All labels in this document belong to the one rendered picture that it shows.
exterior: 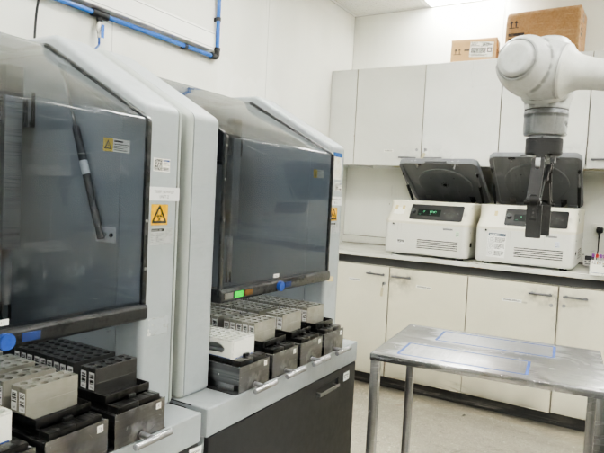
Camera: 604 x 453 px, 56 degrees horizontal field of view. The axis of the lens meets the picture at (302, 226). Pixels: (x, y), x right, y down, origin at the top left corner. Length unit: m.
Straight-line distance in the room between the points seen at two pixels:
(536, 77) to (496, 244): 2.52
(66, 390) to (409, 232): 2.85
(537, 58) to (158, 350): 1.00
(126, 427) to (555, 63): 1.07
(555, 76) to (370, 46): 3.62
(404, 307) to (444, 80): 1.55
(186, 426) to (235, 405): 0.18
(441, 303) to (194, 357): 2.44
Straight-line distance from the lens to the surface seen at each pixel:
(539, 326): 3.60
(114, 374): 1.30
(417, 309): 3.78
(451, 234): 3.66
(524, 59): 1.14
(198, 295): 1.46
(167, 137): 1.35
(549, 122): 1.31
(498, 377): 1.59
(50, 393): 1.21
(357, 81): 4.32
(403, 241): 3.77
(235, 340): 1.54
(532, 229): 1.28
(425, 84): 4.11
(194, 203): 1.42
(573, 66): 1.18
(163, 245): 1.35
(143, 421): 1.28
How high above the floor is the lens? 1.25
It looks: 3 degrees down
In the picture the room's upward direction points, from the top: 3 degrees clockwise
